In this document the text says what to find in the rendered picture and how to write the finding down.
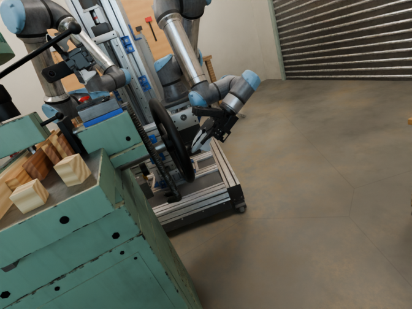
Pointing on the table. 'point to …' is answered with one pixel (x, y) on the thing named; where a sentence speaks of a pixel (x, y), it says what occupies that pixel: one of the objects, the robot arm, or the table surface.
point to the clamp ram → (66, 128)
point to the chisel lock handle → (53, 118)
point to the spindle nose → (7, 105)
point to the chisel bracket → (22, 134)
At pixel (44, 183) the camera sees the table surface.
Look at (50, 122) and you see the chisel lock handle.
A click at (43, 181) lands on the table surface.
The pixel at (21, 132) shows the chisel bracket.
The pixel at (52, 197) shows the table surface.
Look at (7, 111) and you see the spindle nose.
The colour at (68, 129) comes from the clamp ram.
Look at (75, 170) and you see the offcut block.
